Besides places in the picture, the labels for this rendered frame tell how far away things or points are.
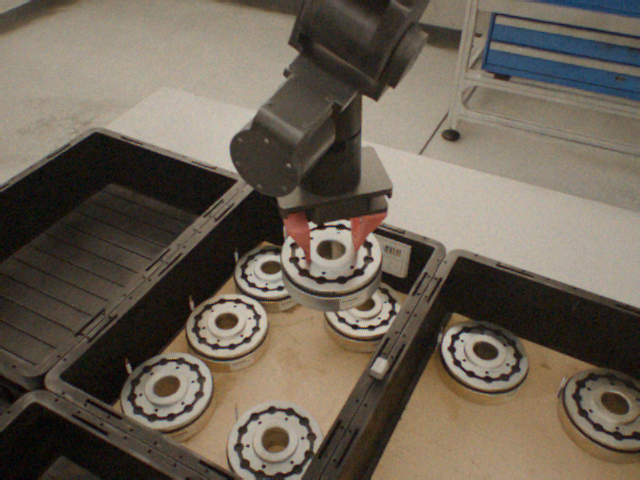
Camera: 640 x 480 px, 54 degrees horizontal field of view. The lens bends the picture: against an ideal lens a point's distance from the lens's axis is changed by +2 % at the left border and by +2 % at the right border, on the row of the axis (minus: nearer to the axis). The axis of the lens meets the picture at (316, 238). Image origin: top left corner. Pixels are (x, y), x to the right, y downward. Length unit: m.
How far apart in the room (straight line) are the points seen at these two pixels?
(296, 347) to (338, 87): 0.43
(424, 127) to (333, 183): 2.32
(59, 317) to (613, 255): 0.91
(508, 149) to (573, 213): 1.49
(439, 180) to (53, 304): 0.77
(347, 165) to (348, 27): 0.13
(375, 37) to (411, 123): 2.43
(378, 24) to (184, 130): 1.08
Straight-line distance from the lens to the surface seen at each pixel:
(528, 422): 0.78
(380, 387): 0.65
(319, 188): 0.53
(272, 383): 0.77
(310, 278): 0.60
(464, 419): 0.76
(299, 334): 0.81
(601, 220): 1.30
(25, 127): 3.06
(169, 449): 0.62
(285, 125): 0.42
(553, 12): 2.46
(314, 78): 0.45
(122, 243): 0.98
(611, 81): 2.57
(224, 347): 0.77
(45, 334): 0.89
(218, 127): 1.47
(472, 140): 2.79
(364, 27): 0.43
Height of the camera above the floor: 1.46
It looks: 42 degrees down
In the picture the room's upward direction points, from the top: straight up
